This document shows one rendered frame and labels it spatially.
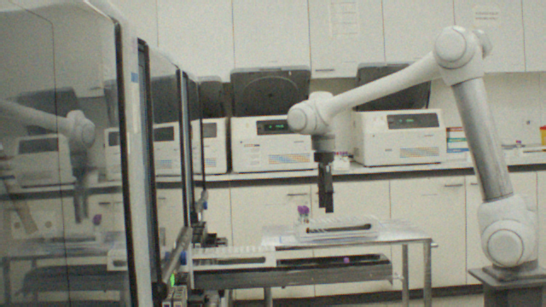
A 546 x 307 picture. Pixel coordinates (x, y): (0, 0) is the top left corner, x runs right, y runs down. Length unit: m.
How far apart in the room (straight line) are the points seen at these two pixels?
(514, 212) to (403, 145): 2.45
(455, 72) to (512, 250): 0.55
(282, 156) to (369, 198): 0.62
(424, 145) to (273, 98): 1.09
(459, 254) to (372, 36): 1.58
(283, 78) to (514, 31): 1.68
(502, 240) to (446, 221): 2.56
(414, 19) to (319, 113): 2.66
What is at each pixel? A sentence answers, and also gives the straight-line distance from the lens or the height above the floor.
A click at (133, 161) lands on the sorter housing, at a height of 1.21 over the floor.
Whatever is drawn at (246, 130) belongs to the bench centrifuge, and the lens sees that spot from 4.42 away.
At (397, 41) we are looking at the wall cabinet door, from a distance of 4.82.
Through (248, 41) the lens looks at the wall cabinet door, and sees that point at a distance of 4.70.
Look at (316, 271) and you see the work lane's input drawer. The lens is 2.09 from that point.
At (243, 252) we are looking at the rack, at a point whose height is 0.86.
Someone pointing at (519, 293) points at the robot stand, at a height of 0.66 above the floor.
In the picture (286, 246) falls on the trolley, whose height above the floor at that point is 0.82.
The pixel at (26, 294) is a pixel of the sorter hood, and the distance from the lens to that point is 0.50.
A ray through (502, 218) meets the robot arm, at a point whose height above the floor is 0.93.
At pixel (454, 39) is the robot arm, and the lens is 2.09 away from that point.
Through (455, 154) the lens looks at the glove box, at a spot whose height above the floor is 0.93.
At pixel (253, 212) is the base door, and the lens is 4.42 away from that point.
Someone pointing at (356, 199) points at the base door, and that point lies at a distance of 4.47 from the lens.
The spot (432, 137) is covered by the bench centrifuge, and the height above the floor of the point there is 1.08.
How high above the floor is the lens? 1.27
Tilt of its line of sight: 3 degrees down
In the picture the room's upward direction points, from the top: 3 degrees counter-clockwise
